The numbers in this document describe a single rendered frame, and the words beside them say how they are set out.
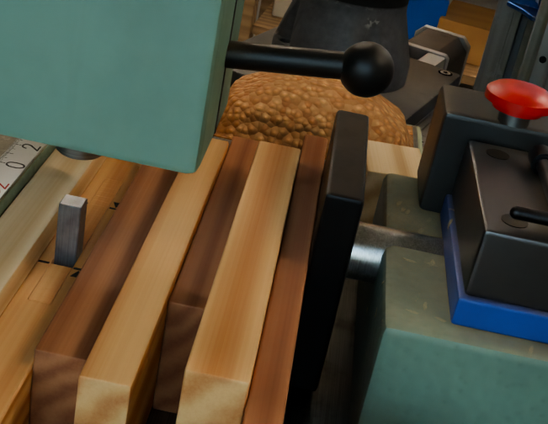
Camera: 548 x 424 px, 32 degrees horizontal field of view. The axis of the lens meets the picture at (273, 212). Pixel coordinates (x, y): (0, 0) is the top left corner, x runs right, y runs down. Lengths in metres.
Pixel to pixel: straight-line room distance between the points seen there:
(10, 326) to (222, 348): 0.09
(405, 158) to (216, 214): 0.16
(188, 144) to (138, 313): 0.06
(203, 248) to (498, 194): 0.12
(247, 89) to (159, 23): 0.32
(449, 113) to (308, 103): 0.21
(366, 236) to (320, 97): 0.24
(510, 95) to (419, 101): 0.60
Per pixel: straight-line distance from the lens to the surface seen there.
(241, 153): 0.48
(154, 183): 0.44
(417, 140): 0.68
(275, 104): 0.62
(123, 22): 0.32
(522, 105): 0.41
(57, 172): 0.44
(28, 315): 0.36
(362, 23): 0.99
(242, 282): 0.33
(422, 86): 1.06
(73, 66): 0.33
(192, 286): 0.36
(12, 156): 0.43
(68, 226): 0.38
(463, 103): 0.44
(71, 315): 0.35
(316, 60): 0.34
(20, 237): 0.39
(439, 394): 0.37
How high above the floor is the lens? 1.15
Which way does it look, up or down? 27 degrees down
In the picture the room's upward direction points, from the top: 11 degrees clockwise
